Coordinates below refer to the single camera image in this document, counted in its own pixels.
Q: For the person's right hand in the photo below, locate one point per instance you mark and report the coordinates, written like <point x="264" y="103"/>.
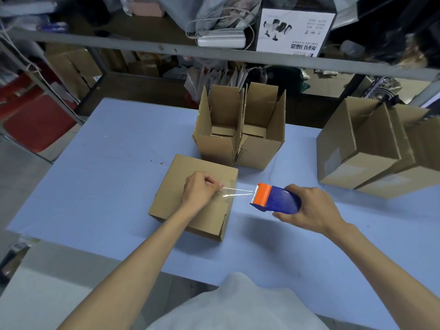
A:
<point x="316" y="213"/>

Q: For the person's left hand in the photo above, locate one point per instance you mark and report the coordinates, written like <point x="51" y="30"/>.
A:
<point x="199" y="189"/>

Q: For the orange blue tape dispenser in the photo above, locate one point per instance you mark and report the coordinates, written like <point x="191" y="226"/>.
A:
<point x="282" y="201"/>

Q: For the plain brown cardboard box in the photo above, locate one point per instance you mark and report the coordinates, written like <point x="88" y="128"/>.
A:
<point x="412" y="178"/>

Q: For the large brown storage cardboard box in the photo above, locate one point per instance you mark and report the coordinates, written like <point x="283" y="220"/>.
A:
<point x="68" y="72"/>

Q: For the person's left forearm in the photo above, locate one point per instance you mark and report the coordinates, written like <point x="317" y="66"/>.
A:
<point x="127" y="271"/>

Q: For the person's right forearm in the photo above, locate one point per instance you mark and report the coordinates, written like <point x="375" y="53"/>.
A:
<point x="385" y="271"/>

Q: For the person's white shirt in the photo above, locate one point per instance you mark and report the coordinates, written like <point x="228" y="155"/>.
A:
<point x="240" y="305"/>

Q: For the bundle of grey paper bags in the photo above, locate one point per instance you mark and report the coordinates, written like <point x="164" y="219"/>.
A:
<point x="213" y="79"/>

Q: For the dark green bag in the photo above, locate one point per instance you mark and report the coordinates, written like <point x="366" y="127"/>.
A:
<point x="285" y="80"/>

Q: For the silver reflective roll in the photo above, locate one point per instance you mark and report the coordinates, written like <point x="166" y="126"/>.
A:
<point x="383" y="89"/>

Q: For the white power strip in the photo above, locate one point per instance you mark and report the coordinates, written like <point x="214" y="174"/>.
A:
<point x="221" y="39"/>

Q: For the grey metal shelving rack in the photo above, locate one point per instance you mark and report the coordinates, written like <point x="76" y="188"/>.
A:
<point x="137" y="46"/>

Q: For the red plastic stool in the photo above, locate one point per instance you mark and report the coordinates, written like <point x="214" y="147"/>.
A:
<point x="37" y="123"/>

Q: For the pile of grey plastic mailers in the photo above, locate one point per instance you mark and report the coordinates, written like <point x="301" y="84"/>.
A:
<point x="178" y="8"/>

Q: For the white black printed box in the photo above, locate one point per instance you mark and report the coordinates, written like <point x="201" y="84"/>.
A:
<point x="295" y="30"/>

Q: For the white glossy cabinet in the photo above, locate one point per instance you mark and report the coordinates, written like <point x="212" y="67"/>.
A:
<point x="51" y="299"/>

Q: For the white perforated rack post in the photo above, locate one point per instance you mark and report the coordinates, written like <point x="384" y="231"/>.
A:
<point x="429" y="97"/>

